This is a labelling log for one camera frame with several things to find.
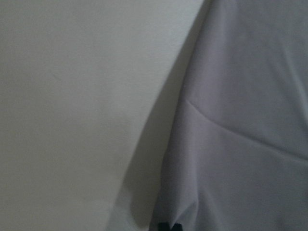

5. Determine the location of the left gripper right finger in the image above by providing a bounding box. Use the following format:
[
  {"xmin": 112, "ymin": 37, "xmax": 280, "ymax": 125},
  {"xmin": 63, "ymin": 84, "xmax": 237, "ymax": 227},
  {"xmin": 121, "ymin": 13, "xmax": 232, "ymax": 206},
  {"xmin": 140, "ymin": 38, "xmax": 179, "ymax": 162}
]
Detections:
[{"xmin": 172, "ymin": 223, "xmax": 183, "ymax": 231}]

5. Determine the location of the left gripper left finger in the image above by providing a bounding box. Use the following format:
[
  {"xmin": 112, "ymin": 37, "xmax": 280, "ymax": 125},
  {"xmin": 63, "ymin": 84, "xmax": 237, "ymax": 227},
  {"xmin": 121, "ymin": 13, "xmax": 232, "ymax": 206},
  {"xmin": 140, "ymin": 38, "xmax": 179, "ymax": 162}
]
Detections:
[{"xmin": 157, "ymin": 223, "xmax": 170, "ymax": 231}]

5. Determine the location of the dark brown t-shirt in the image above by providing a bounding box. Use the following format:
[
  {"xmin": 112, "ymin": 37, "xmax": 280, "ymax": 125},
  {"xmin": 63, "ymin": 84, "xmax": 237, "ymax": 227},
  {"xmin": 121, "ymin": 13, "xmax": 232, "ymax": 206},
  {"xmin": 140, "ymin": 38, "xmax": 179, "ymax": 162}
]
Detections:
[{"xmin": 149, "ymin": 0, "xmax": 308, "ymax": 231}]

